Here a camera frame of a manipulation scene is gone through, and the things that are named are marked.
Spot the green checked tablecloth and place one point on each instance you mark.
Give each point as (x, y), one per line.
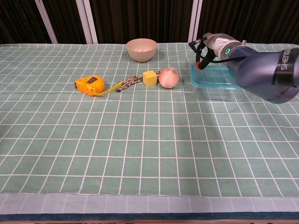
(93, 140)

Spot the white metal frame post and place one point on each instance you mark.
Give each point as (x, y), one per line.
(46, 23)
(87, 23)
(195, 23)

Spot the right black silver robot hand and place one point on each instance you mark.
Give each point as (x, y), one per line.
(217, 42)

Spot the dark pleated curtain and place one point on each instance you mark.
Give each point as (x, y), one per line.
(140, 21)

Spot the orange tape measure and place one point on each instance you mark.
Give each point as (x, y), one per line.
(90, 86)

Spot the yellow cube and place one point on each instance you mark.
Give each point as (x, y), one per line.
(149, 79)

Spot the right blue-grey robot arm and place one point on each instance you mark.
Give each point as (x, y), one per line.
(261, 72)

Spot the pink peach ball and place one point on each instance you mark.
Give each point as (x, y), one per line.
(168, 78)

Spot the blue transparent container lid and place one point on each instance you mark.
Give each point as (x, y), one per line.
(215, 78)

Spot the clear plastic container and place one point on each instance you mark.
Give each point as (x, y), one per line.
(210, 94)

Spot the beige bowl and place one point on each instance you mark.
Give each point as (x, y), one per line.
(141, 50)

